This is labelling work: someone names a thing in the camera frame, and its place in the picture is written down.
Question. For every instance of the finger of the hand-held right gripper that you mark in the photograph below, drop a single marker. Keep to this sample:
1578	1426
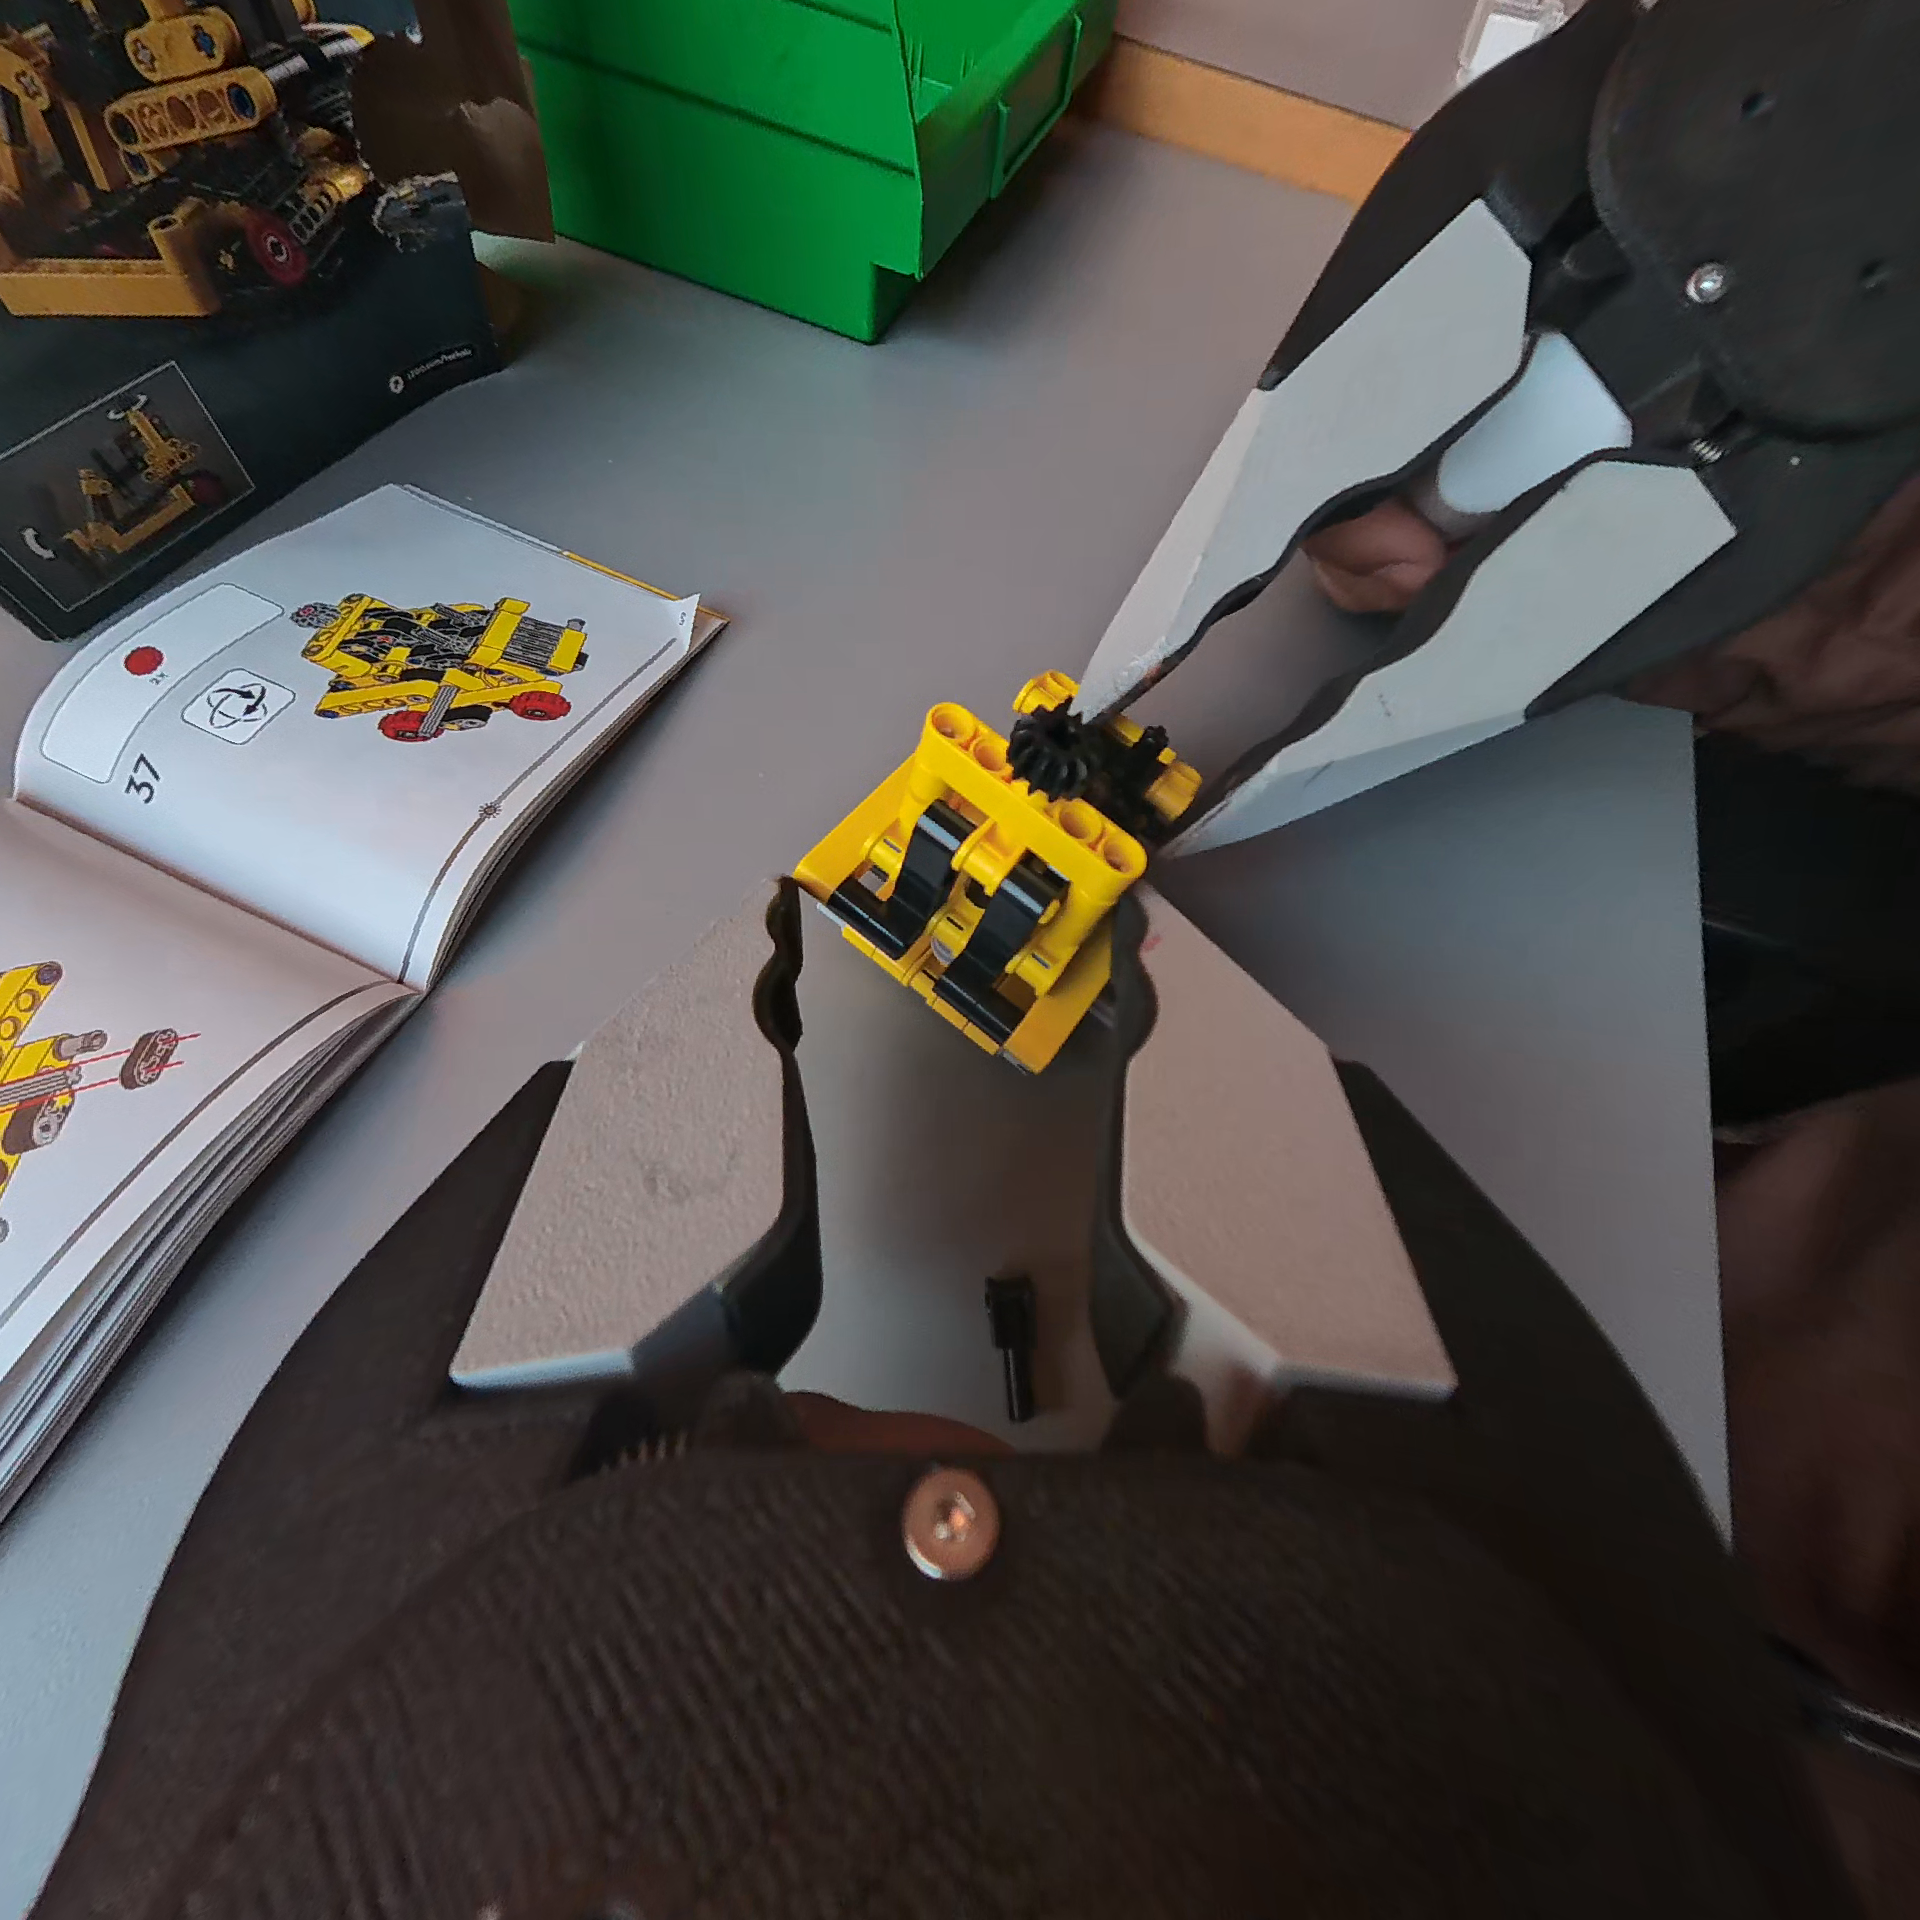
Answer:
1349	434
1545	599

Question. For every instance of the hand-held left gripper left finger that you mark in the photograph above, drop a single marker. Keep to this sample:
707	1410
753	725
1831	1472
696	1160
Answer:
662	1172

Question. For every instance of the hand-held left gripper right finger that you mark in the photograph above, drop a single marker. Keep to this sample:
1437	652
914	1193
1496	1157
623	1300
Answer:
1259	1201

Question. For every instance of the yellow black lego model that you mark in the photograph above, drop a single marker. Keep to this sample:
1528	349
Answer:
961	886

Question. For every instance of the small black lego pin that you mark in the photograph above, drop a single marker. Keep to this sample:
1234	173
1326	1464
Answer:
1010	1342

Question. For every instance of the open lego instruction booklet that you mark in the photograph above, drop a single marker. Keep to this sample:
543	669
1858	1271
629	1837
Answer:
301	781

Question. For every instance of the dark lego set box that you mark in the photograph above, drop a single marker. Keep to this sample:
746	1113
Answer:
182	301

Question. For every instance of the person's right hand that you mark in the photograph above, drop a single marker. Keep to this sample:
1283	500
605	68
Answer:
1373	557

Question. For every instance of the clear plastic piece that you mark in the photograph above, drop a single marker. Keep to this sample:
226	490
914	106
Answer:
1517	31

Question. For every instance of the wooden ledge strip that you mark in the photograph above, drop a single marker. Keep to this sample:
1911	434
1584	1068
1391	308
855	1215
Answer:
1245	129

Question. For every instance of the person's dark clothing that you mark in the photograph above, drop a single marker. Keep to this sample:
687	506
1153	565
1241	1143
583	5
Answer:
1815	1201

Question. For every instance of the green plastic storage bin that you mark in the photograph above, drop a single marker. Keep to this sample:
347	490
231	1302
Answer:
721	166

